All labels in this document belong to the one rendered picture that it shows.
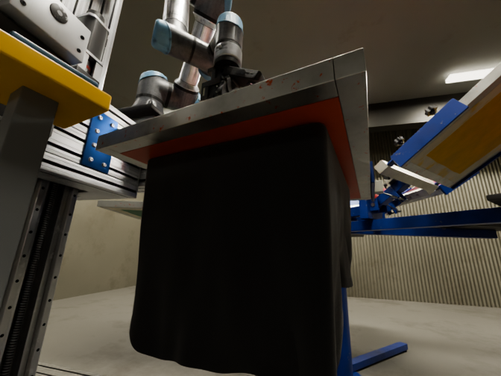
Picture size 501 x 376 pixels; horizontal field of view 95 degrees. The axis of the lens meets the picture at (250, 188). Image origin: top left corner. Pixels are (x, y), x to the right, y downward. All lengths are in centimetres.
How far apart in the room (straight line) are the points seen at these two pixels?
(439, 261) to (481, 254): 62
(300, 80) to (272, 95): 4
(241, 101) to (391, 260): 466
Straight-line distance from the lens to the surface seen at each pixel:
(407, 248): 499
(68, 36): 70
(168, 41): 77
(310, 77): 37
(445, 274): 518
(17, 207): 40
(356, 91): 38
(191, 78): 116
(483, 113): 133
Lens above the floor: 73
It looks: 15 degrees up
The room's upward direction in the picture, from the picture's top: 2 degrees clockwise
